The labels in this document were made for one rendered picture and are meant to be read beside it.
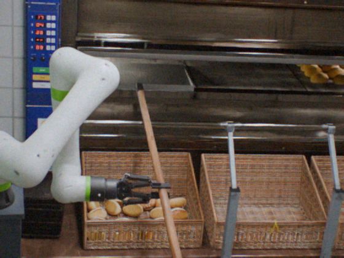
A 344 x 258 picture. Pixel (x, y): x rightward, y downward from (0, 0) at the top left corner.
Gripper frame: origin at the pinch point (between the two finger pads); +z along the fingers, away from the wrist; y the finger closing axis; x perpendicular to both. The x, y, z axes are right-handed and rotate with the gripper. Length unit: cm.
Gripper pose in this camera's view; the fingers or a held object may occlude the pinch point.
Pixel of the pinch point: (160, 190)
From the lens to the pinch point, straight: 278.7
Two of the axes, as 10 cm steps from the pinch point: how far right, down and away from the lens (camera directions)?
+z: 9.9, 0.3, 1.5
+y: -0.9, 9.1, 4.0
